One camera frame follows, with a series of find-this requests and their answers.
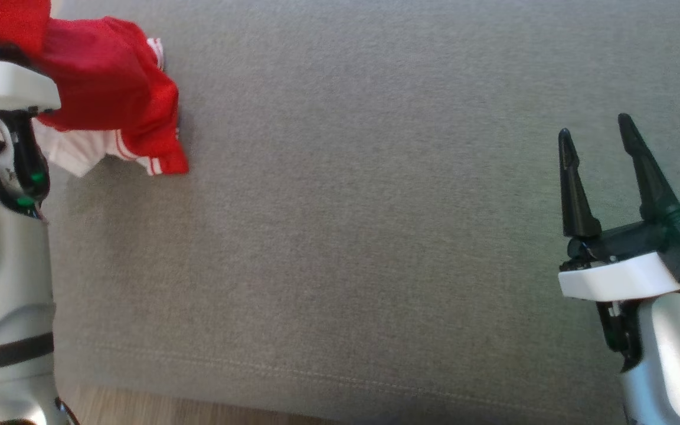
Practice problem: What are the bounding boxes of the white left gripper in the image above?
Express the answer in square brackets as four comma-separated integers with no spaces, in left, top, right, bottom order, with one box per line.
[0,24,61,207]

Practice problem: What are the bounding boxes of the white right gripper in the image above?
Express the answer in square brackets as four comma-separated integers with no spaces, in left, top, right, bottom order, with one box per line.
[557,113,680,361]

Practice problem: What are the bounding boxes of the red basketball jersey white sleeves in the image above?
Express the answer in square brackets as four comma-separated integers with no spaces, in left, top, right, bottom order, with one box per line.
[0,0,190,178]

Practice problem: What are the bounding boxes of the large grey sofa seat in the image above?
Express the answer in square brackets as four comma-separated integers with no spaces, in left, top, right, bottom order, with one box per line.
[39,0,680,425]

